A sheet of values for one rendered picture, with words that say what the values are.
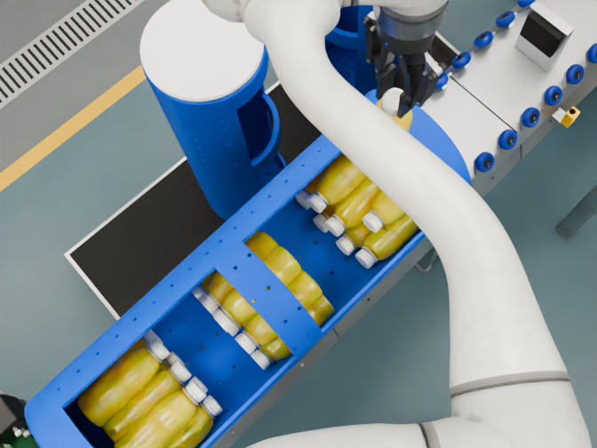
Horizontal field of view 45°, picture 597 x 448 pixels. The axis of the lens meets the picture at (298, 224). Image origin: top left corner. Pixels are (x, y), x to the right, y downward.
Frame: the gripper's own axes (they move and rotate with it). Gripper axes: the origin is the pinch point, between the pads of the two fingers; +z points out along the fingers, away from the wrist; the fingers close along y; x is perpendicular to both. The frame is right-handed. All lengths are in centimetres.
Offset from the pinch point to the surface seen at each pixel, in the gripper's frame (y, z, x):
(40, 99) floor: 140, 144, 33
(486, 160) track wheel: -10, 47, -23
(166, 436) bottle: -8, 33, 63
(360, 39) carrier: 45, 83, -42
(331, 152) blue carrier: 7.0, 22.8, 6.9
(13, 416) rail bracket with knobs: 18, 44, 83
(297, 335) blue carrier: -11.8, 27.6, 34.1
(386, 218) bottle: -6.8, 33.4, 5.8
